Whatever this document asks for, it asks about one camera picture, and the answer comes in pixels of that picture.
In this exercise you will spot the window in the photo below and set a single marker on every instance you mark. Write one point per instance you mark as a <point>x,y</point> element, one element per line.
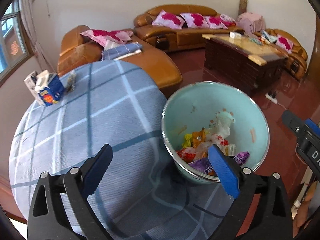
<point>10,35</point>

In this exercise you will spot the blue milk carton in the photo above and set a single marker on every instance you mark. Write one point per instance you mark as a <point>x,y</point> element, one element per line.
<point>51,92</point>

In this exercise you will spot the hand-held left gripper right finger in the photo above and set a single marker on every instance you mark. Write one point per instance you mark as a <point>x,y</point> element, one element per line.
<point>223,172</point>

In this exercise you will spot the clear packet of dark snacks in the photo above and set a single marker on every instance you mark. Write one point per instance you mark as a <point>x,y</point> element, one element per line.
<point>70,82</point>

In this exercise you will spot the pale curtain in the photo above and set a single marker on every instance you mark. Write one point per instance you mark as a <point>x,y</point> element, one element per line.
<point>27,10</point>

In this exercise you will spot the blue plaid tablecloth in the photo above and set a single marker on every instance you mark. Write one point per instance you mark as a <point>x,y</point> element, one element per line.
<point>100,120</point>

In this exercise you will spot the red paper window decoration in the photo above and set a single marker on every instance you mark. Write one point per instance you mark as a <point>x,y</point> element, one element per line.
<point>15,48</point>

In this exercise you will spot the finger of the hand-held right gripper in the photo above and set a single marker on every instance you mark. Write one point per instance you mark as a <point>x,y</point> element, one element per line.
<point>291,121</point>
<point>313,126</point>

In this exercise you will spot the white plastic packet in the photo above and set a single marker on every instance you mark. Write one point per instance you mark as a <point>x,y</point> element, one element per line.
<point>110,45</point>

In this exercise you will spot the light blue plastic packet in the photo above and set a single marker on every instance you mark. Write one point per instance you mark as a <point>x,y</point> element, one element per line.
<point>268,36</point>

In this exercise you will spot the brown leather three-seat sofa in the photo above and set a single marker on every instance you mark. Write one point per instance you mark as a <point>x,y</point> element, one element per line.
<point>190,37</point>

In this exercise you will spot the folded blue plaid sheet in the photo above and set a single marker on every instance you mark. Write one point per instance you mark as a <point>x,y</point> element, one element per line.
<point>120,51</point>

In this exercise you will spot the wooden coffee table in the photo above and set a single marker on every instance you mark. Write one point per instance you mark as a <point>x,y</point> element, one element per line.
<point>237,62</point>

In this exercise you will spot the pale pink floral pillow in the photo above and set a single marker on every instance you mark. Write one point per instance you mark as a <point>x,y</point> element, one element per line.
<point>228,18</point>

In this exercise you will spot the wooden board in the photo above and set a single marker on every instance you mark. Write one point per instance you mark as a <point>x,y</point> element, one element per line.
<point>243,5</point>

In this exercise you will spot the pink cloth cover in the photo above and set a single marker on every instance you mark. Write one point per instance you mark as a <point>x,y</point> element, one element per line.
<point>250,21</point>

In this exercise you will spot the clear plastic bag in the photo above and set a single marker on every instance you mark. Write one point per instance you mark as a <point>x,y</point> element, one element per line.
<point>220,130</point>

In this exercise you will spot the teal plastic bin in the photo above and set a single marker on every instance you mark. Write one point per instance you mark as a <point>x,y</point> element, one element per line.
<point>190,110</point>

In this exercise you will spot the small white box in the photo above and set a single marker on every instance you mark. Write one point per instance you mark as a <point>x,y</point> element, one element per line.
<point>235,35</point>

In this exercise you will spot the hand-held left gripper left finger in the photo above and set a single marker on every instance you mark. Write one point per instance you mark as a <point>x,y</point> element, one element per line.
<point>97,172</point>

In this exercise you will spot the white power strip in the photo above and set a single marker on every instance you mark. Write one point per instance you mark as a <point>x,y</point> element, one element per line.
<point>271,98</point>

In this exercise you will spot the white milk carton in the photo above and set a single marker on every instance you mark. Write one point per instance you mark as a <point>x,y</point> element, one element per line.
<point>29,81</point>

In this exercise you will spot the person's right hand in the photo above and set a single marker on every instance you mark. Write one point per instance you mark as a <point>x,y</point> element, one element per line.
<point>310,192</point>

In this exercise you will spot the brown leather armchair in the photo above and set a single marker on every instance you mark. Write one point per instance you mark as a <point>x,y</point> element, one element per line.
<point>298,55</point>

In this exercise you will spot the brown leather chaise sofa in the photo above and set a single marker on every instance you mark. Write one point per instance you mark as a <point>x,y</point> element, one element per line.
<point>155,65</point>

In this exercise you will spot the small yellow wrapper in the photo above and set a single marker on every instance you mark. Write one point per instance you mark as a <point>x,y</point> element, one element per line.
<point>187,140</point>

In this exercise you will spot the purple snack wrapper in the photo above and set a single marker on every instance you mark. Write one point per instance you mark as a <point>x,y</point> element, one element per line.
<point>242,157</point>
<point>200,166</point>

